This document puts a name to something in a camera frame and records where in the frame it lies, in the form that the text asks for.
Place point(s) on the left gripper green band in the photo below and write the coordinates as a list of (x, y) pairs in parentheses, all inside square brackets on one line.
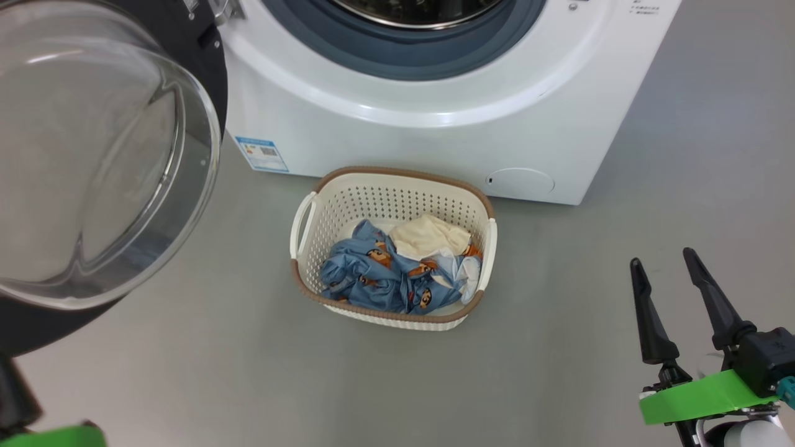
[(49, 439)]

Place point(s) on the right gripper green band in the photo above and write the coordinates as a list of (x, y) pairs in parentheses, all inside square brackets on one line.
[(702, 397)]

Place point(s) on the washing machine glass door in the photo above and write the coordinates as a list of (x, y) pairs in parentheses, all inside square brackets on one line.
[(93, 155)]

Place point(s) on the cream and blue garment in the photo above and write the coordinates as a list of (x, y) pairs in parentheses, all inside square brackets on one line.
[(428, 236)]

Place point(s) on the blue bear print garment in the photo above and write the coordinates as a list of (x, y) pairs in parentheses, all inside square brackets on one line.
[(366, 279)]

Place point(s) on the teal connector of right gripper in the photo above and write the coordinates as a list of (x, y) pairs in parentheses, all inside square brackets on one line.
[(787, 391)]

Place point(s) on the white front-load washing machine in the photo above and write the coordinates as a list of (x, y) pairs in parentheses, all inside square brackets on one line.
[(404, 143)]

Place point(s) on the washing machine drum with clothes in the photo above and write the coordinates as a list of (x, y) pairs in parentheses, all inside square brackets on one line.
[(416, 12)]

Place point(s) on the round white filter cover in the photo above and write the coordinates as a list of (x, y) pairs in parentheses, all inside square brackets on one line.
[(520, 183)]

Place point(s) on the white basket with brown rim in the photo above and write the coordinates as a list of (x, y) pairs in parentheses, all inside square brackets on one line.
[(385, 198)]

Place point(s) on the blue energy label sticker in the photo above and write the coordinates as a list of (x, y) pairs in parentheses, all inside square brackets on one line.
[(261, 154)]

